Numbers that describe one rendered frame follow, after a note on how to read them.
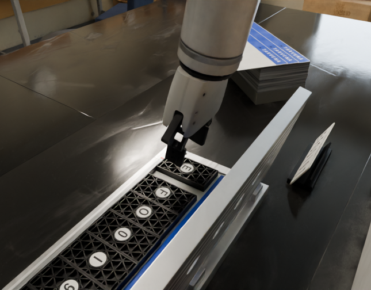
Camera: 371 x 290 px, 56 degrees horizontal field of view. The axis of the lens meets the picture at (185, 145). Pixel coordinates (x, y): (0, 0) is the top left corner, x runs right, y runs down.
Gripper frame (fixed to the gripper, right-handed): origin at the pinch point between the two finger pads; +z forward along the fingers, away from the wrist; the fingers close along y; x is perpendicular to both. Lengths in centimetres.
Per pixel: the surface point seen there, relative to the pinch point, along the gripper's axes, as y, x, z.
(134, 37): -51, -52, 20
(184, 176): 2.0, 1.9, 5.0
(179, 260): 25.9, 13.3, -15.3
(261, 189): -2.5, 13.7, 2.7
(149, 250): 16.9, 6.0, 4.1
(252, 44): -43.5, -8.3, 0.6
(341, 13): -299, -20, 63
